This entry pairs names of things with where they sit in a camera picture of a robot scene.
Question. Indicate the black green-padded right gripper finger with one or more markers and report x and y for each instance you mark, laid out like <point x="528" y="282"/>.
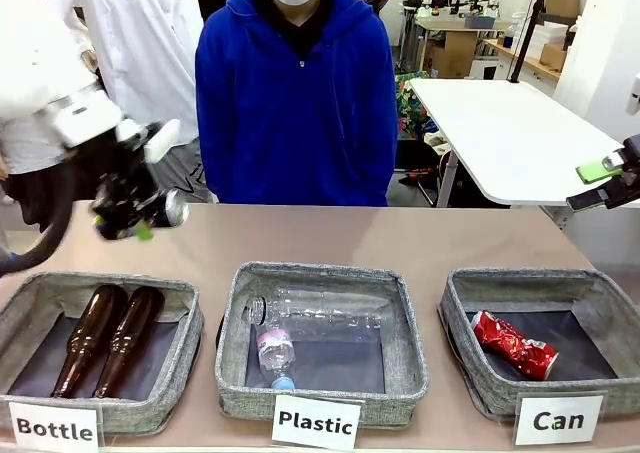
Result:
<point x="592" y="171"/>
<point x="587" y="199"/>

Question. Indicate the black green-padded left gripper finger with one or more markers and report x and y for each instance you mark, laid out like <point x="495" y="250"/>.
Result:
<point x="145" y="233"/>
<point x="99" y="219"/>

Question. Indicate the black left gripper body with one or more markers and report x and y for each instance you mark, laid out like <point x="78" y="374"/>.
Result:
<point x="130" y="188"/>

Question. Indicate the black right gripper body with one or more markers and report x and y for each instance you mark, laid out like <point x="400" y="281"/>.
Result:
<point x="627" y="183"/>

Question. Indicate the dark can with silver top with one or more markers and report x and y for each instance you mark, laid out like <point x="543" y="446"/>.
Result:
<point x="172" y="210"/>

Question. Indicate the brown glass beer bottle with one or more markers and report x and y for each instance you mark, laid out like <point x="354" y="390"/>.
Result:
<point x="132" y="328"/>
<point x="92" y="323"/>

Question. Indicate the crushed red soda can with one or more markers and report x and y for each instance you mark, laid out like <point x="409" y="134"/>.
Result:
<point x="510" y="340"/>

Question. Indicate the small crushed pink-label plastic bottle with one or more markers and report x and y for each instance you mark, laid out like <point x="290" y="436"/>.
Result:
<point x="275" y="350"/>

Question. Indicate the large clear plastic bottle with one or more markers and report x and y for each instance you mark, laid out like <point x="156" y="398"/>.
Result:
<point x="325" y="313"/>

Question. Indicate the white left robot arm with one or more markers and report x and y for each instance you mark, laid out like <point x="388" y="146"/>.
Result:
<point x="30" y="48"/>

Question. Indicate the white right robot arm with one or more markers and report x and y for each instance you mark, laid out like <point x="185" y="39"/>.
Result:
<point x="634" y="90"/>

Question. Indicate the grey fabric basket for bottles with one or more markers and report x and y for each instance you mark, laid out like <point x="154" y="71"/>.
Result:
<point x="192" y="323"/>

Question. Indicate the grey fabric basket for plastic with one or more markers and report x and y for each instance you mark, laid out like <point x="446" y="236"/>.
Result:
<point x="230" y="373"/>

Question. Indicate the grey fabric basket for cans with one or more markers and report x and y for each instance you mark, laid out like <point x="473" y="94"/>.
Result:
<point x="460" y="333"/>

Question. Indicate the white Can label sign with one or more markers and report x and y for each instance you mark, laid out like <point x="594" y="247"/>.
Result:
<point x="560" y="404"/>

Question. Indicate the white folding table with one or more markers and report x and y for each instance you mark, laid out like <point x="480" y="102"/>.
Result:
<point x="500" y="133"/>

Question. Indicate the bystander in white coat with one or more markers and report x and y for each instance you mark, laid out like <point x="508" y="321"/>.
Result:
<point x="150" y="48"/>

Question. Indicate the black stand pole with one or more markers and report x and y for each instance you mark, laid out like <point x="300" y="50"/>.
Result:
<point x="522" y="48"/>

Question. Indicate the white foam boxes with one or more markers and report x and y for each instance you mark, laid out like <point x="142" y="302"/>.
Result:
<point x="550" y="33"/>

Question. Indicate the person in blue hoodie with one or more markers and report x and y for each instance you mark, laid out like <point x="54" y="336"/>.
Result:
<point x="295" y="123"/>

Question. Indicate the large cardboard box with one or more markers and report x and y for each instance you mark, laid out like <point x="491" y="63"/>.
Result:
<point x="452" y="55"/>

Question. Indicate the blue plastic bin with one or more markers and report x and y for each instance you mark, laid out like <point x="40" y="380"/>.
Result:
<point x="480" y="21"/>

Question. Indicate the wooden workbench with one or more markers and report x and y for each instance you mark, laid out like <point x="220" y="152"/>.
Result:
<point x="465" y="25"/>

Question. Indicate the colourful floral cloth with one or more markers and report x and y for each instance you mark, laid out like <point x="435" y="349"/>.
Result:
<point x="407" y="108"/>

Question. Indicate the white Bottle label sign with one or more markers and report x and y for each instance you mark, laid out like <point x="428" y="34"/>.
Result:
<point x="55" y="415"/>

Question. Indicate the white Plastic label sign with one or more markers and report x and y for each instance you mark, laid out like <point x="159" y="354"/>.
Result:
<point x="317" y="405"/>

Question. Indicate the wooden wall shelf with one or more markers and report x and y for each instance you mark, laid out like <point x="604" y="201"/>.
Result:
<point x="530" y="63"/>

